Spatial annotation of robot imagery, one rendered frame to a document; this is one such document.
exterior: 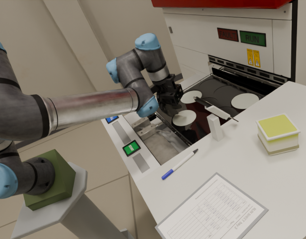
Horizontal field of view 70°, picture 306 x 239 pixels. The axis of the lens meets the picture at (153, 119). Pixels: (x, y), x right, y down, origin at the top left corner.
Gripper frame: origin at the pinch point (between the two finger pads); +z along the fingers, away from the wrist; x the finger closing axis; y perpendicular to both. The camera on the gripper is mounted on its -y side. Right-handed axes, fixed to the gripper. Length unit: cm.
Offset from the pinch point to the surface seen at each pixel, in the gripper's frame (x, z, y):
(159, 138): -11.9, 2.4, -0.7
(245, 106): 8.6, 0.7, 28.2
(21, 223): -62, 6, -43
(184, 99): 11.6, 2.1, 0.7
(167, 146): -15.3, 1.9, 4.9
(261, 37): 22.4, -19.3, 32.0
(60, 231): -60, 92, -108
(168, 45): 170, 59, -103
